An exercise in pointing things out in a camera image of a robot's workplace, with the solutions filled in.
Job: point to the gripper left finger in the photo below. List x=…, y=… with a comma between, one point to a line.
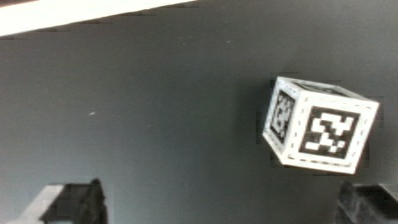
x=68, y=204

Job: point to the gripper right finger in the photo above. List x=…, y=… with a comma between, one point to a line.
x=366, y=204

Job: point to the white chair leg tagged cube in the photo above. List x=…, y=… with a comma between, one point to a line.
x=317, y=125

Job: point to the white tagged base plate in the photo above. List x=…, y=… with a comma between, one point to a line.
x=38, y=14

